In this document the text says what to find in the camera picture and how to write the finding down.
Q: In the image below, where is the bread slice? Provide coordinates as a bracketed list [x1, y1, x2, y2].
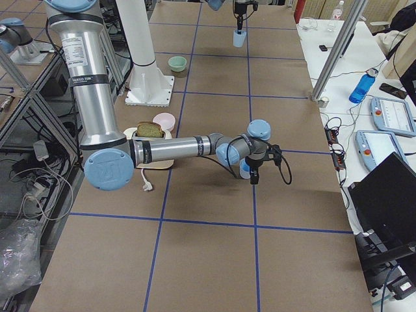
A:
[136, 122, 164, 138]

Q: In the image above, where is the orange black usb hub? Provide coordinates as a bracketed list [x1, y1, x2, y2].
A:
[325, 129, 339, 145]

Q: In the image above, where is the blue water bottle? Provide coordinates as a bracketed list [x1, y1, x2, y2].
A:
[348, 68, 378, 104]

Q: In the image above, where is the white camera stand base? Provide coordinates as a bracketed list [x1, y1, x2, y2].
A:
[116, 0, 174, 107]

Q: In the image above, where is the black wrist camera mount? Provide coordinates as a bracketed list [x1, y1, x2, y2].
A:
[265, 144, 282, 167]

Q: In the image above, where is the white toaster plug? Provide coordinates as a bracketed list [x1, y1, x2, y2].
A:
[140, 168, 153, 192]

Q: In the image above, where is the clear plastic bag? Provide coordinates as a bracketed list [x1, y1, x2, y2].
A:
[1, 219, 42, 300]

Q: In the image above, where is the black smartphone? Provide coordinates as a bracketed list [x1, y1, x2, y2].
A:
[379, 83, 408, 99]

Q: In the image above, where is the clear plastic bottle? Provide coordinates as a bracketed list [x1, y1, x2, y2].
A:
[330, 0, 344, 21]

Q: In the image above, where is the aluminium frame post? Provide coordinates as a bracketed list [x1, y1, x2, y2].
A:
[311, 0, 368, 108]

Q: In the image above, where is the lower teach pendant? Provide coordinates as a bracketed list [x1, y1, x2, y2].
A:
[355, 130, 408, 172]

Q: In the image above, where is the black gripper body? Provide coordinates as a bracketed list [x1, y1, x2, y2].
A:
[234, 0, 259, 16]
[245, 157, 263, 170]

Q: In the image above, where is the pink bowl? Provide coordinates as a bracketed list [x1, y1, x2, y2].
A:
[153, 112, 176, 132]

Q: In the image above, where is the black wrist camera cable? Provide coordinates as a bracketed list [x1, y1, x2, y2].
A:
[226, 138, 293, 185]

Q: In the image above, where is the cream toaster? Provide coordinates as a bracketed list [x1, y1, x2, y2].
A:
[122, 127, 174, 170]

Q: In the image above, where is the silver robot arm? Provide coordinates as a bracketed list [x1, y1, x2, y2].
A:
[45, 1, 272, 191]
[205, 0, 259, 35]

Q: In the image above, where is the green bowl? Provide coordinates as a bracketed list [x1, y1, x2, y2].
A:
[168, 56, 187, 72]

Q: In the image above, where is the upper teach pendant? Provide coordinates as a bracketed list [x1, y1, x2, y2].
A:
[370, 97, 415, 137]

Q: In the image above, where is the black laptop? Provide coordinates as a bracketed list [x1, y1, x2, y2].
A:
[348, 152, 415, 261]

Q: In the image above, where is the light blue cup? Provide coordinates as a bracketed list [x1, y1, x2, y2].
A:
[239, 159, 250, 179]
[233, 29, 247, 47]

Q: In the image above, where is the teach pendant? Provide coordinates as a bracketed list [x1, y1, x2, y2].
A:
[370, 97, 415, 137]
[355, 130, 408, 172]

